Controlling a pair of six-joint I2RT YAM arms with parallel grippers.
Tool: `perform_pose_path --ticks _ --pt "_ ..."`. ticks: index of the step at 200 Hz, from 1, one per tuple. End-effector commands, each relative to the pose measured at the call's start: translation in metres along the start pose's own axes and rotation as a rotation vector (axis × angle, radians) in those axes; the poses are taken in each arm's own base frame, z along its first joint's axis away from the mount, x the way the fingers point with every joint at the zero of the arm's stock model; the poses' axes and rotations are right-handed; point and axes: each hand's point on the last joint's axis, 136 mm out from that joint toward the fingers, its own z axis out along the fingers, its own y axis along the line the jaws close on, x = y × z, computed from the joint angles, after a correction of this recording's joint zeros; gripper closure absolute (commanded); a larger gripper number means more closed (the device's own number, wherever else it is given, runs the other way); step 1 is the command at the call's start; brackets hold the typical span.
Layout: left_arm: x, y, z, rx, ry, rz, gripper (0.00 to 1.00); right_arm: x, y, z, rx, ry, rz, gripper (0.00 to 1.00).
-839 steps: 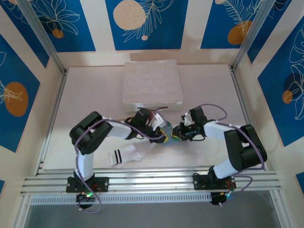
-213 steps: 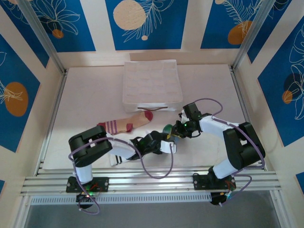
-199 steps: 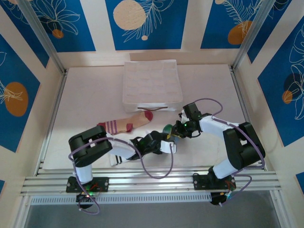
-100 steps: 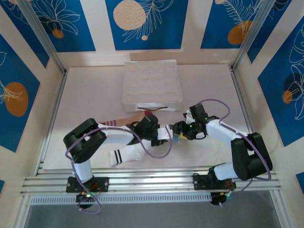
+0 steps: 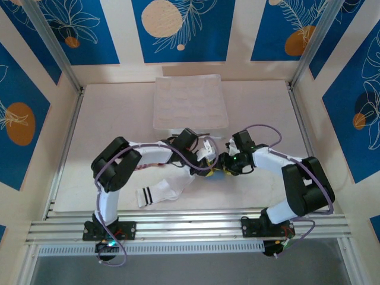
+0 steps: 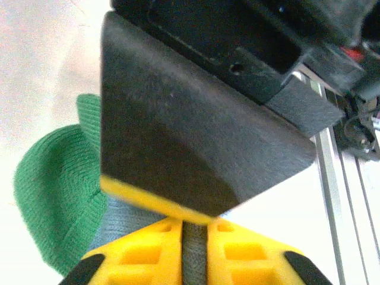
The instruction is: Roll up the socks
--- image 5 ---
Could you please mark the blue sock orange stripes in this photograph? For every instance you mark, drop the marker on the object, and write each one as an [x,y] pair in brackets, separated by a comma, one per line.
[215,176]

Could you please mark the white sock black stripes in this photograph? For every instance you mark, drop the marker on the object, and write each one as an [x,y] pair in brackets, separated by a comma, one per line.
[177,196]
[160,191]

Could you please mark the white fabric storage box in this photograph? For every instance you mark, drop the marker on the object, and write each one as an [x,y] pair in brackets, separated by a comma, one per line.
[190,101]

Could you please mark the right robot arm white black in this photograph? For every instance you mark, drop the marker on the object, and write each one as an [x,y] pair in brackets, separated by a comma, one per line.
[273,161]

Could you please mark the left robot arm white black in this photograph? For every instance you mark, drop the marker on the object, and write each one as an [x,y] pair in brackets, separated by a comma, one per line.
[148,153]

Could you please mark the black controller board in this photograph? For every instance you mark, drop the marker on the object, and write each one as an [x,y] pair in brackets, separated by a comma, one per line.
[274,246]
[105,248]

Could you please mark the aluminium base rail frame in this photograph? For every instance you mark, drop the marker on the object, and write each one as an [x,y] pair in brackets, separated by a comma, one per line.
[190,225]

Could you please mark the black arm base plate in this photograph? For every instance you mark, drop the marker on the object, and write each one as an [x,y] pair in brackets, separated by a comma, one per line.
[127,230]
[250,227]

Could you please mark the aluminium side rail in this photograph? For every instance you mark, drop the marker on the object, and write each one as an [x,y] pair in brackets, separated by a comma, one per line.
[307,148]
[66,154]

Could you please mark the aluminium frame post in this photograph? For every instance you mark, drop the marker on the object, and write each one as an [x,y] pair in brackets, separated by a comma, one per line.
[317,44]
[53,44]

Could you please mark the aluminium frame leg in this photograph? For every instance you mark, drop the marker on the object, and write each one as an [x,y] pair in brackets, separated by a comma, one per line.
[347,261]
[26,267]

